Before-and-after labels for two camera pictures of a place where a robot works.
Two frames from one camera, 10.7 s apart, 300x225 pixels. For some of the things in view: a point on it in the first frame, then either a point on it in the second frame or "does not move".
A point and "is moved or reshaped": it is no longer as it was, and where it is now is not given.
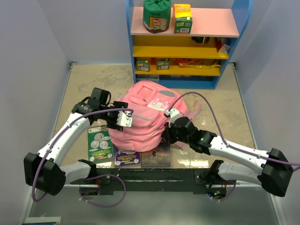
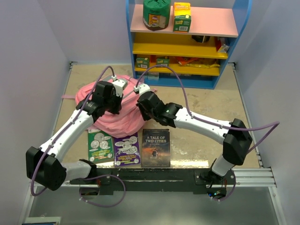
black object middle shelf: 199,40 does not move
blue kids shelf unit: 198,59 does not move
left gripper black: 112,124 → 116,109
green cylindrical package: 156,15 does not move
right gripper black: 167,133 → 145,118
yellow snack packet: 200,66 does not move
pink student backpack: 154,105 is moved or reshaped
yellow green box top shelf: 183,19 does not move
